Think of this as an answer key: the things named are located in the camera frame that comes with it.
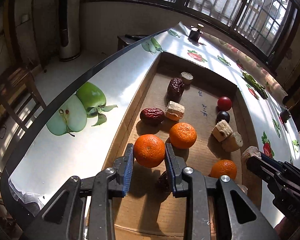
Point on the white cylindrical appliance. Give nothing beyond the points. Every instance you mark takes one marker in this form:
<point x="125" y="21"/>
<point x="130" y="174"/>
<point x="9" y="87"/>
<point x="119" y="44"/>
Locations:
<point x="68" y="29"/>

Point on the small dark date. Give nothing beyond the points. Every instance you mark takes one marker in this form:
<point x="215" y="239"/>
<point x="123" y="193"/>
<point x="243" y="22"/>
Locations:
<point x="163" y="183"/>

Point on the round beige cake front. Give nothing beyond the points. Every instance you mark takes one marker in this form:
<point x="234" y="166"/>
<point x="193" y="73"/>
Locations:
<point x="186" y="77"/>

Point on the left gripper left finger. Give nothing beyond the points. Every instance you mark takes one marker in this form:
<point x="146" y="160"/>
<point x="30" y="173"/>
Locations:
<point x="63" y="215"/>

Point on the red cherry tomato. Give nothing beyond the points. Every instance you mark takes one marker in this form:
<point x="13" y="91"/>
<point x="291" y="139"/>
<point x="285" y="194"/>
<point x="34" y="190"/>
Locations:
<point x="224" y="103"/>

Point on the wooden chair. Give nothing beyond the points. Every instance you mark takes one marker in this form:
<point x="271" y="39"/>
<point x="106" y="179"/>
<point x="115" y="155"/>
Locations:
<point x="12" y="84"/>

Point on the cardboard box tray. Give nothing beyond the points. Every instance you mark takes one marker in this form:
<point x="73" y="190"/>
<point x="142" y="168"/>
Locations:
<point x="146" y="211"/>

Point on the green leafy vegetable bunch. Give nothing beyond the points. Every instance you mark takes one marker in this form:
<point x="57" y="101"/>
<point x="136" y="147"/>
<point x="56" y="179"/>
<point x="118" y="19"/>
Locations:
<point x="258" y="87"/>

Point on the orange tangerine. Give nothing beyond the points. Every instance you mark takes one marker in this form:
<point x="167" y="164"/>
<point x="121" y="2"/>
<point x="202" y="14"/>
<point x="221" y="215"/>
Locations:
<point x="224" y="167"/>
<point x="182" y="135"/>
<point x="149" y="150"/>

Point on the fruit print tablecloth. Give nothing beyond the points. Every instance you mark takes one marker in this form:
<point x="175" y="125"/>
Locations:
<point x="42" y="161"/>

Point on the beige cake chunk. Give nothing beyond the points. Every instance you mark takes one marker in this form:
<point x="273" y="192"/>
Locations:
<point x="233" y="142"/>
<point x="222" y="131"/>
<point x="174" y="111"/>

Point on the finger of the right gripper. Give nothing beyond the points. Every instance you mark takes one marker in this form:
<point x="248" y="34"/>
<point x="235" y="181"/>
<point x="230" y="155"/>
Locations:
<point x="264" y="171"/>
<point x="271" y="160"/>

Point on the dark jar with cork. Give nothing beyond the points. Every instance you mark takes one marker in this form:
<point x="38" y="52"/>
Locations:
<point x="196" y="32"/>

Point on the dark purple cherry tomato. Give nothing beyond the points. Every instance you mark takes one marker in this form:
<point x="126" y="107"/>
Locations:
<point x="223" y="115"/>

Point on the large dark brown date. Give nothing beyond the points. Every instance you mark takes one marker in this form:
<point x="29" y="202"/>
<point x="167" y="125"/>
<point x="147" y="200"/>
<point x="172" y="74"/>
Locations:
<point x="175" y="89"/>

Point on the black container with stick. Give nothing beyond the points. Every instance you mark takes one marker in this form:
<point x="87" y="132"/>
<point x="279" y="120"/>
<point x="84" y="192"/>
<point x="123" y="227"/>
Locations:
<point x="285" y="115"/>

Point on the red jujube date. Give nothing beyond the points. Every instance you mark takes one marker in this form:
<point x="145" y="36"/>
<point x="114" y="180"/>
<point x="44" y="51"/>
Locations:
<point x="152" y="116"/>

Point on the round beige cake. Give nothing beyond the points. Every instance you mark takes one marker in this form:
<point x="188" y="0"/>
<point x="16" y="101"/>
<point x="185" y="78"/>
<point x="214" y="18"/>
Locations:
<point x="186" y="77"/>
<point x="251" y="151"/>

